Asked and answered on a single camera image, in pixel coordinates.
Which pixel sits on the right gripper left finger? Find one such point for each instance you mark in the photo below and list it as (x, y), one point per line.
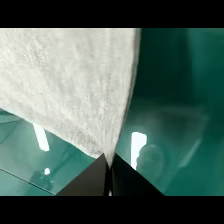
(88, 181)

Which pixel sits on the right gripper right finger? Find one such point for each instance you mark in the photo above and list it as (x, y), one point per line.
(130, 183)

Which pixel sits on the white garment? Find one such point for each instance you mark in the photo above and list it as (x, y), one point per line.
(66, 83)

